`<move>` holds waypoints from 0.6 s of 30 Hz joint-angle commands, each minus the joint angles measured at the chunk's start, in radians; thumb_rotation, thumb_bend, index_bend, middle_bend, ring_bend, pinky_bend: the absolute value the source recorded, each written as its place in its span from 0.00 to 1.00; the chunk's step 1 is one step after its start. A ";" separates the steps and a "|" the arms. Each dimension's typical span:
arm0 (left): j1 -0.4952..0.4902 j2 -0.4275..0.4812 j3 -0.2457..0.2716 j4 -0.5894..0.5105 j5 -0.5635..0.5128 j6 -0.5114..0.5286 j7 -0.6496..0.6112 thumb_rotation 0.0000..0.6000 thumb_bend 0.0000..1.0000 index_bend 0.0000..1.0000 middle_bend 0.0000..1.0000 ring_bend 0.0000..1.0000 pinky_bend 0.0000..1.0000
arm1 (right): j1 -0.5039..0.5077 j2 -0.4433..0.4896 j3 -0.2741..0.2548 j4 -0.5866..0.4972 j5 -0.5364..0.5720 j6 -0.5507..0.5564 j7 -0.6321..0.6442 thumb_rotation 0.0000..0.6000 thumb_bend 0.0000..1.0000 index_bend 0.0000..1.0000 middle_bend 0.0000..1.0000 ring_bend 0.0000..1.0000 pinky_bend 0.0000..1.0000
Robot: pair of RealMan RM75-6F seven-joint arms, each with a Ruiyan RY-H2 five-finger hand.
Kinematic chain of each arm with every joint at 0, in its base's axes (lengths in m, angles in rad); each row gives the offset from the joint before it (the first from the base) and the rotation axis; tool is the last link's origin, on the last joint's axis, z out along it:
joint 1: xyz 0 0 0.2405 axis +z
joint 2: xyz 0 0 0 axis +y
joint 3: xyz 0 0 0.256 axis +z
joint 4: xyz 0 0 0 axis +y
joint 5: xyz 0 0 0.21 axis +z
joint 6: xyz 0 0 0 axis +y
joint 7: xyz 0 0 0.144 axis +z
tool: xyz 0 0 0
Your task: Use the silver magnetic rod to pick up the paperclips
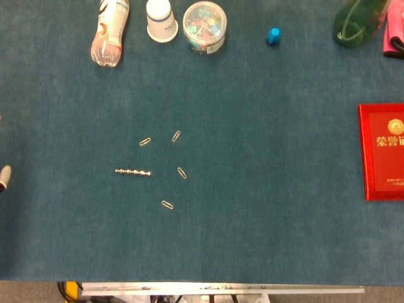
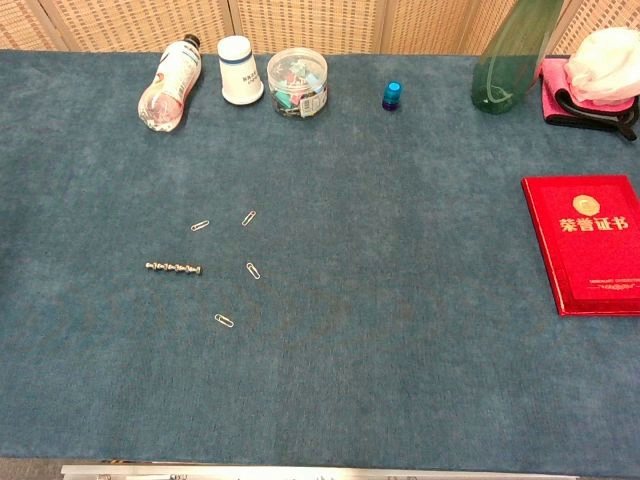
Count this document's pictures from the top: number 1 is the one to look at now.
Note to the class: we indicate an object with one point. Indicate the green glass bottle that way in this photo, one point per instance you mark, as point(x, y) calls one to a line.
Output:
point(356, 25)

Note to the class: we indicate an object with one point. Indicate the clear jar of binder clips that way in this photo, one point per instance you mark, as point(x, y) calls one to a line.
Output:
point(204, 28)

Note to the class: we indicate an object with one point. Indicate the clear plastic drink bottle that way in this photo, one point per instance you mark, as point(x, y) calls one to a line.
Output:
point(109, 34)

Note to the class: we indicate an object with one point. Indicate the blue felt table mat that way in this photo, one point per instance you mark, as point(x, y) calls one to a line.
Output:
point(240, 126)

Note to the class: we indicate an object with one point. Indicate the paperclip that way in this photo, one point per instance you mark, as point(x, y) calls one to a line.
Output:
point(167, 204)
point(181, 173)
point(176, 136)
point(144, 141)

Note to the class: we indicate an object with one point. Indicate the small blue stamp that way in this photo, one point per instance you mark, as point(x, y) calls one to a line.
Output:
point(273, 36)

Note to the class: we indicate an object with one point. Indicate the pink cloth with black trim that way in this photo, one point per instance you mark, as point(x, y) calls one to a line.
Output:
point(393, 34)

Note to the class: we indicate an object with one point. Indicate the white paper cup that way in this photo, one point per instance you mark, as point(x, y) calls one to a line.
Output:
point(161, 22)

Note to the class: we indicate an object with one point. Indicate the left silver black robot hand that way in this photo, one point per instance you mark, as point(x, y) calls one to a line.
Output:
point(5, 175)

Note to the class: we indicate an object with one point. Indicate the aluminium rail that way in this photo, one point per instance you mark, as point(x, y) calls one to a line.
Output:
point(221, 288)

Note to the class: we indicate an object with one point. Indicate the paperclip bottom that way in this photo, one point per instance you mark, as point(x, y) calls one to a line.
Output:
point(167, 204)

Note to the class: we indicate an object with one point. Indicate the silver metal chain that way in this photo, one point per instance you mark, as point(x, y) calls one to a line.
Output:
point(132, 172)

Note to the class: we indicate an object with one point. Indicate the yellow plastic part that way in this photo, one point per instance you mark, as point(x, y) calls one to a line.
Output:
point(72, 288)

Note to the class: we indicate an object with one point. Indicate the red certificate book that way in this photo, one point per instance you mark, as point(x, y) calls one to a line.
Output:
point(385, 158)

